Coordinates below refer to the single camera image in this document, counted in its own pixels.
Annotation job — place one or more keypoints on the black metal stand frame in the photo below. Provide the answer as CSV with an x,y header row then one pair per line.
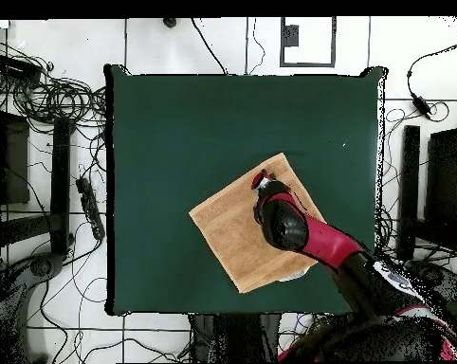
x,y
446,182
60,182

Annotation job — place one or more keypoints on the dark chair base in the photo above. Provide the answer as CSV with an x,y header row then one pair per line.
x,y
42,267
441,276

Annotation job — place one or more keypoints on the tan terry towel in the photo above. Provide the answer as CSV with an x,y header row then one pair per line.
x,y
228,235

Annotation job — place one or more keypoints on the flat black adapter box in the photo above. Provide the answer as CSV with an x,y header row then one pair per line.
x,y
16,68

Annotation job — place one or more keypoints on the dark grey square plate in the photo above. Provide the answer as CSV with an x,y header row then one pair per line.
x,y
291,36

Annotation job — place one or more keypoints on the long black power strip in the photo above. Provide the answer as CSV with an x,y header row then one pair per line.
x,y
90,208

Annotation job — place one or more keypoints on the dark green table cloth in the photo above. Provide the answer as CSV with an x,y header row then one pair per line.
x,y
175,132

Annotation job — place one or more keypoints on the black upright bar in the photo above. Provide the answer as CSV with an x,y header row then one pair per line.
x,y
409,182

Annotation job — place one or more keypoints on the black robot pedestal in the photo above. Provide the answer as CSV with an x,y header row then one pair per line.
x,y
232,337

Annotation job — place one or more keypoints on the black power brick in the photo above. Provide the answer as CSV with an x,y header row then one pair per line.
x,y
421,105

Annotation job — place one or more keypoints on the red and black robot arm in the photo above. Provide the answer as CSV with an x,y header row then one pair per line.
x,y
327,239

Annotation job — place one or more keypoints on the small black round foot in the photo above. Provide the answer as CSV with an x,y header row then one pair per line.
x,y
170,22

